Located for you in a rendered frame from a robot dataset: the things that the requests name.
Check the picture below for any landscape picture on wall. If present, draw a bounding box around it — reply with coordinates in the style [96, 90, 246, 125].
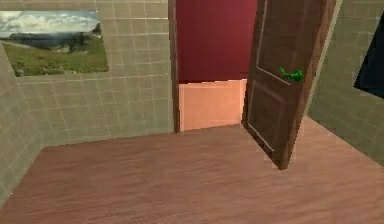
[0, 10, 110, 78]

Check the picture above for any dark blue wall picture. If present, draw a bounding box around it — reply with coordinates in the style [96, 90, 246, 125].
[353, 10, 384, 100]

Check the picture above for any brown wooden room door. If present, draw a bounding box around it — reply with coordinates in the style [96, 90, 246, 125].
[241, 0, 338, 171]

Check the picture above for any green door handle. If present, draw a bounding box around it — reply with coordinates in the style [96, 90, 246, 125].
[278, 66, 305, 83]

